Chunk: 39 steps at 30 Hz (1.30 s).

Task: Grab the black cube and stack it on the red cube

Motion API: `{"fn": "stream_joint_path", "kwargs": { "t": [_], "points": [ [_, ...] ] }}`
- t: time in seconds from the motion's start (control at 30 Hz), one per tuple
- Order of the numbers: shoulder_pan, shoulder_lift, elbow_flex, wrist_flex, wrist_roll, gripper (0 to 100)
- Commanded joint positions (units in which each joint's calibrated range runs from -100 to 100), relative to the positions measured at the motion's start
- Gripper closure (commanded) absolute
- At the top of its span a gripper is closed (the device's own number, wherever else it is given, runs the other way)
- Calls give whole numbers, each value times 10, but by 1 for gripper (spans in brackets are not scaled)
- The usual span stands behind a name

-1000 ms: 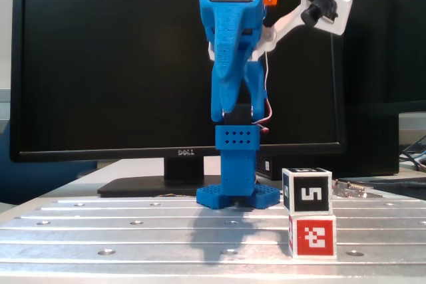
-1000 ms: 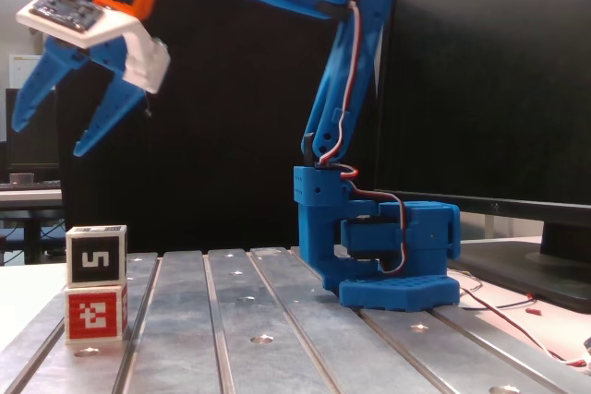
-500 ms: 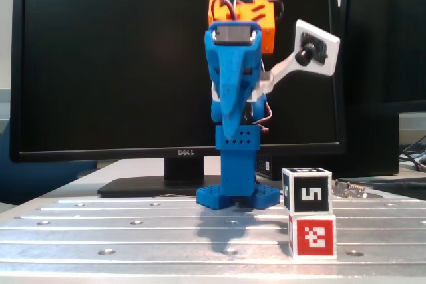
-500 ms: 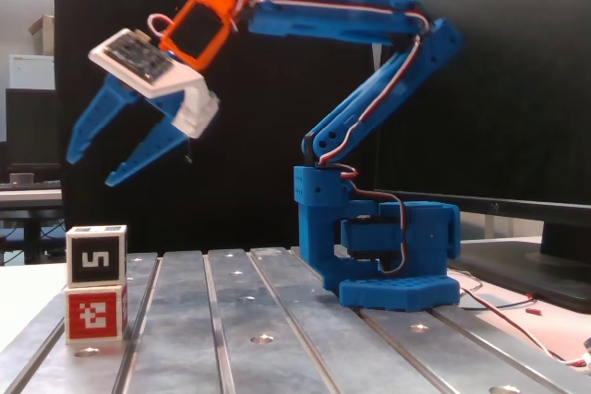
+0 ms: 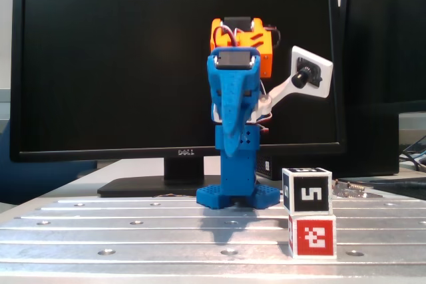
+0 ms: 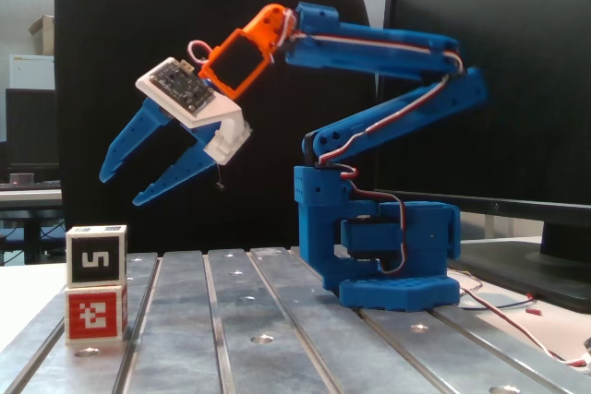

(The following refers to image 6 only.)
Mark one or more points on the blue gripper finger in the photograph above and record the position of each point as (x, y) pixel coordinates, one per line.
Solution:
(180, 172)
(134, 135)

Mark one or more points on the black cube with white marker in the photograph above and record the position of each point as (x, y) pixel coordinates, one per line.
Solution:
(78, 251)

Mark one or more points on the blue robot arm with base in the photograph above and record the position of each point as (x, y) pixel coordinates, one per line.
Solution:
(392, 237)

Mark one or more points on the red cube with white marker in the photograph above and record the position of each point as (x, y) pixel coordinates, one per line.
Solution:
(94, 315)

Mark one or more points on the black office chair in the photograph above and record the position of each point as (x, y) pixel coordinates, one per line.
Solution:
(161, 20)

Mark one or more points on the dark background keyboard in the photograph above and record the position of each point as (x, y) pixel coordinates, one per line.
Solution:
(32, 185)

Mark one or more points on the small grey cylinder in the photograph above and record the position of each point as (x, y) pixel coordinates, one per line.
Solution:
(22, 178)

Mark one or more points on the white cabinet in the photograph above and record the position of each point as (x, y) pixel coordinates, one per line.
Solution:
(32, 71)

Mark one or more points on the grey background desk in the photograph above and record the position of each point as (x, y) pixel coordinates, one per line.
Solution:
(27, 198)

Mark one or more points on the brown cardboard box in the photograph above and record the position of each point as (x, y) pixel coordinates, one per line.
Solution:
(44, 34)

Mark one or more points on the black monitor with stand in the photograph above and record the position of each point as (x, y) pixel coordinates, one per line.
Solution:
(508, 135)

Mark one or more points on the aluminium slotted base plate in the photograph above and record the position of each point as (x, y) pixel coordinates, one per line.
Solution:
(300, 357)

